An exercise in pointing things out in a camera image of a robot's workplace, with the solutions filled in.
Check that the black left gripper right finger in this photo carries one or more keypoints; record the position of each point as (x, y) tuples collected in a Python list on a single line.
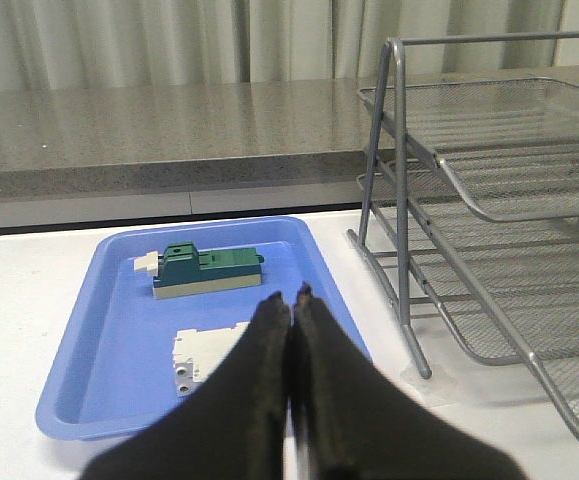
[(351, 422)]

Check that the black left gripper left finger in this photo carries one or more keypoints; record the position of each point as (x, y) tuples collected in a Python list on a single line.
[(231, 427)]

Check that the silver mesh tray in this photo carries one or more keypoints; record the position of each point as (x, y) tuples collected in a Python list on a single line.
[(530, 269), (561, 385), (508, 148)]

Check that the blue plastic tray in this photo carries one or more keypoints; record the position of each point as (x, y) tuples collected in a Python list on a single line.
[(113, 372)]

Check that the green electrical component block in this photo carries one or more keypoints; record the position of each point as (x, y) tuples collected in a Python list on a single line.
[(183, 270)]

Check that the grey stone counter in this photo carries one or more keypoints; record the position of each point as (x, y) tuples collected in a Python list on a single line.
[(156, 139)]

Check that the silver metal rack frame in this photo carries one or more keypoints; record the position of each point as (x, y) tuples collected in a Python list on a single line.
[(389, 147)]

